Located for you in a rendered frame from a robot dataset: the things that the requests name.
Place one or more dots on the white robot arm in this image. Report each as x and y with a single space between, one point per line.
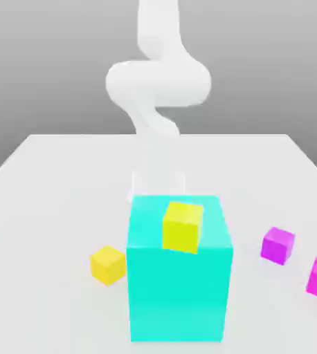
158 83

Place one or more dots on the small lime yellow cube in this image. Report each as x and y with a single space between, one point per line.
180 235

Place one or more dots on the small golden yellow cube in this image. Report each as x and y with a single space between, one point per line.
107 267

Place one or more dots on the small purple cube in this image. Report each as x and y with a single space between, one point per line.
276 247

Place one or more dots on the large cyan box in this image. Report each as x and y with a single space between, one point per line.
178 290

